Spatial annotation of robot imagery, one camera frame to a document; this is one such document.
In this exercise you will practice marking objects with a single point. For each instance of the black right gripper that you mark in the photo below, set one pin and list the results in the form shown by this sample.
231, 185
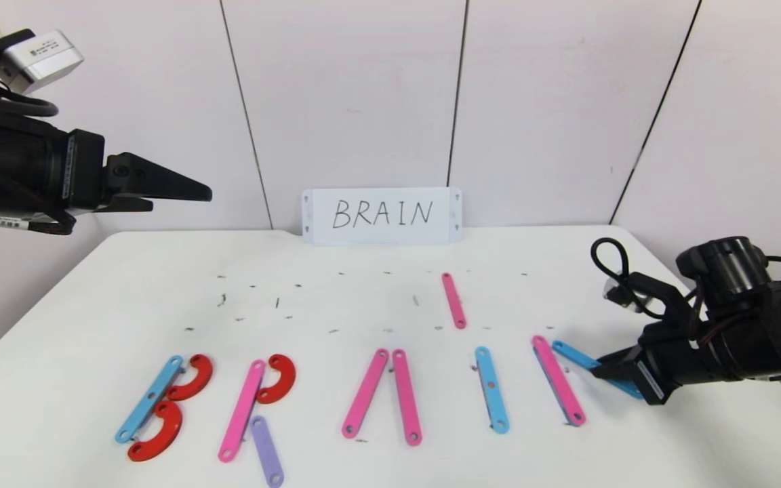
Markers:
649, 380

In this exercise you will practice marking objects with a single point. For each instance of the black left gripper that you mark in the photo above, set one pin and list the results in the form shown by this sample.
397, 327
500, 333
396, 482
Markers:
85, 171

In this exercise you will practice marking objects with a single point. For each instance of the dark blue bar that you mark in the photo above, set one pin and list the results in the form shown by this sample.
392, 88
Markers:
570, 351

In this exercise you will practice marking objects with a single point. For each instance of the long pink bar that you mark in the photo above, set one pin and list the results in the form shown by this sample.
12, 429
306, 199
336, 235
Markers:
556, 379
406, 398
242, 411
365, 393

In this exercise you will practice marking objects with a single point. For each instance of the narrow pink bar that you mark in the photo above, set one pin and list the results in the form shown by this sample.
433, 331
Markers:
453, 301

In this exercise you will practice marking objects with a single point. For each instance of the small red curved piece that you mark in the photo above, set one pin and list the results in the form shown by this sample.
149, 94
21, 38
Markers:
287, 379

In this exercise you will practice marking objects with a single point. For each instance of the short purple bar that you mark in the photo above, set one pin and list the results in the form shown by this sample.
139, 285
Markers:
267, 451

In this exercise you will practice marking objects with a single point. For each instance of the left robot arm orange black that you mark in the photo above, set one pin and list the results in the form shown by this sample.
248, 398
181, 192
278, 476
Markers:
4, 173

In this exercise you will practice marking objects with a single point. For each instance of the white BRAIN sign card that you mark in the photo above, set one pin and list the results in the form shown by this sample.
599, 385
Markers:
384, 215

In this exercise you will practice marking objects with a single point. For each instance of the long light blue bar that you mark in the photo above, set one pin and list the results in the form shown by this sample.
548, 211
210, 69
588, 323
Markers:
149, 400
491, 391

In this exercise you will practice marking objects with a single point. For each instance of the large red curved piece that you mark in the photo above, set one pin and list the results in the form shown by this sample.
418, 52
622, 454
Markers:
172, 428
204, 376

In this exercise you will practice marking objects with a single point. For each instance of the black right camera mount bracket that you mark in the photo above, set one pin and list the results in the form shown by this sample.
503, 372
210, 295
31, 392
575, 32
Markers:
662, 291

